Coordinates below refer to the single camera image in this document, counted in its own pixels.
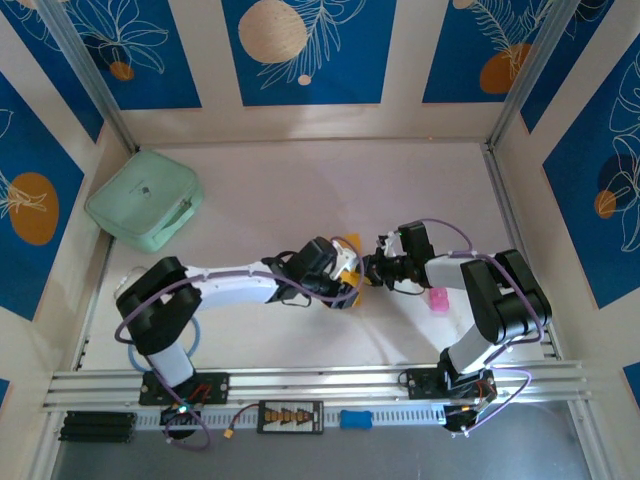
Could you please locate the yellow cloth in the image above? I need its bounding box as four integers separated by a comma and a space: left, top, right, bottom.
324, 232, 365, 311

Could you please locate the blue sponge block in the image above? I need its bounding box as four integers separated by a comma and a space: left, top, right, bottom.
339, 409, 374, 430

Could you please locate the black power distribution board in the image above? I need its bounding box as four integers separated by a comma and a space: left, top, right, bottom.
257, 400, 325, 435

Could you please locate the mint green zip case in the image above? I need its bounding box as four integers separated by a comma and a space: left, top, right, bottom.
83, 150, 206, 254

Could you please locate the black ribbed box stack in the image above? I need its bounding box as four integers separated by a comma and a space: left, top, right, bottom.
58, 410, 137, 444

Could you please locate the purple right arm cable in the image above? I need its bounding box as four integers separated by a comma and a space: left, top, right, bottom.
399, 217, 546, 437

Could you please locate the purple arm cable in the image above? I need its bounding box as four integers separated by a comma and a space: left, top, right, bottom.
399, 217, 546, 437
115, 234, 364, 451

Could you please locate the aluminium mounting rail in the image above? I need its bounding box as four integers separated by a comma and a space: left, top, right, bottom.
42, 359, 594, 409

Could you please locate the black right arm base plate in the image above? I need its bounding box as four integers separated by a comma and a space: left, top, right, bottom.
405, 368, 496, 401

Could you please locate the aluminium side rail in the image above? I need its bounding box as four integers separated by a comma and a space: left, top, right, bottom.
73, 234, 115, 372
480, 144, 561, 361

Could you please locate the grey slotted cable duct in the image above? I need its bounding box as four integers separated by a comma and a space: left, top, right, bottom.
134, 403, 446, 432

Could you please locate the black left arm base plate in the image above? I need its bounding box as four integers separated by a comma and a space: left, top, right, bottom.
138, 372, 231, 406

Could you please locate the black adapter board with wires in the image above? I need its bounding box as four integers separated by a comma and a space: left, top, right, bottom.
442, 399, 496, 440
159, 404, 202, 444

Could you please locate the wire with yellow connector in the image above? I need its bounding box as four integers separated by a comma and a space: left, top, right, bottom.
223, 403, 261, 442

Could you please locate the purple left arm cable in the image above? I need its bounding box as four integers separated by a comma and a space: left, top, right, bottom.
115, 234, 364, 451

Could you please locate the aluminium frame post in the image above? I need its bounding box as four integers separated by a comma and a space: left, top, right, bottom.
485, 0, 586, 154
37, 0, 140, 154

